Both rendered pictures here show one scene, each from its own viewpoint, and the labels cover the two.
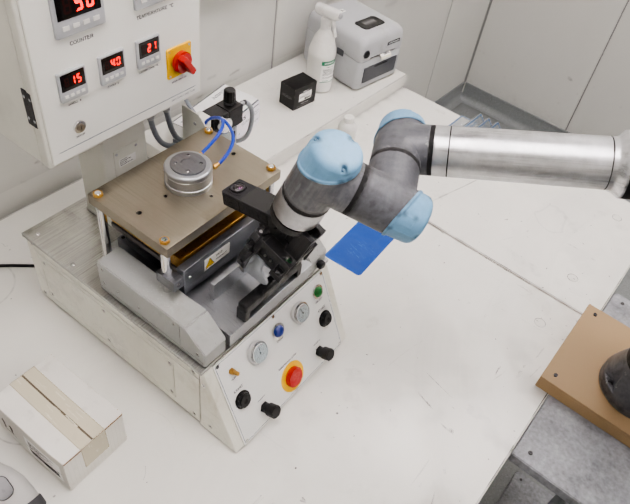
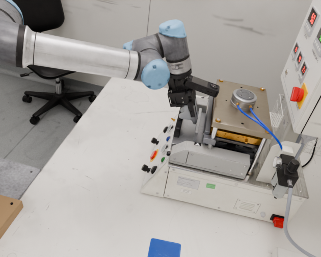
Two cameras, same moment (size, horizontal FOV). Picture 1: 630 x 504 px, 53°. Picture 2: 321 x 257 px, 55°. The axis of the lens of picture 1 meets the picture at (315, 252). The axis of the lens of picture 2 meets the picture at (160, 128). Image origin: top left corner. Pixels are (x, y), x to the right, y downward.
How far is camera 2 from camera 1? 1.53 m
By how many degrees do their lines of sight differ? 93
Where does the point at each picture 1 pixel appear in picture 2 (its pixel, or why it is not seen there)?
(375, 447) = (107, 152)
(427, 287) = (102, 250)
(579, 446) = (1, 182)
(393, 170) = (146, 42)
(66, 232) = not seen: hidden behind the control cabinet
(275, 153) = not seen: outside the picture
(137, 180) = (259, 98)
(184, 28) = (311, 82)
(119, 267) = not seen: hidden behind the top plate
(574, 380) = not seen: outside the picture
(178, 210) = (230, 92)
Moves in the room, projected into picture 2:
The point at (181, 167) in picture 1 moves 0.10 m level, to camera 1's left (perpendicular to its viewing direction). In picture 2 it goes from (244, 91) to (270, 88)
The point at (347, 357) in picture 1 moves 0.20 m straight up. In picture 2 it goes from (134, 183) to (138, 145)
